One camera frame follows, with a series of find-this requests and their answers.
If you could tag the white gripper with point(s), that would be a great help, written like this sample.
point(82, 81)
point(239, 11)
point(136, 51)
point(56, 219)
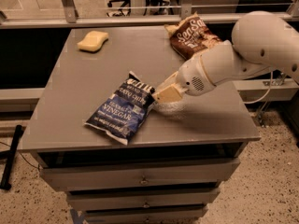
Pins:
point(191, 76)

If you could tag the black stand leg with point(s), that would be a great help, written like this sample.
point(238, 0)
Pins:
point(9, 156)

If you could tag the middle grey drawer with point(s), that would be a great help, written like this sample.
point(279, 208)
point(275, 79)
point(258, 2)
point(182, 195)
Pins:
point(143, 199)

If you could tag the yellow sponge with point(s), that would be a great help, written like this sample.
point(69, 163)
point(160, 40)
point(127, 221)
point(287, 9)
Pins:
point(93, 41)

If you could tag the blue vinegar chip bag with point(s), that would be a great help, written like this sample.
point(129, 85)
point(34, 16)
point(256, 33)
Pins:
point(124, 111)

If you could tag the brown and cream chip bag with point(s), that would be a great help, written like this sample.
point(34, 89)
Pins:
point(190, 36)

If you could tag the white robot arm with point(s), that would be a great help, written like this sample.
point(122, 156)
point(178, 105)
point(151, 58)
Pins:
point(261, 42)

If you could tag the bottom grey drawer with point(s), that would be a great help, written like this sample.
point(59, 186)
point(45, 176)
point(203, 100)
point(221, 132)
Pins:
point(145, 216)

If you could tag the top grey drawer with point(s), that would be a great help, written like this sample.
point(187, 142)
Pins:
point(140, 174)

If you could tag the black office chair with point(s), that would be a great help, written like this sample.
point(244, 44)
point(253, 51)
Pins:
point(122, 10)

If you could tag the grey drawer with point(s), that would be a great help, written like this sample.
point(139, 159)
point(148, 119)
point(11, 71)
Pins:
point(145, 216)
point(143, 199)
point(140, 174)

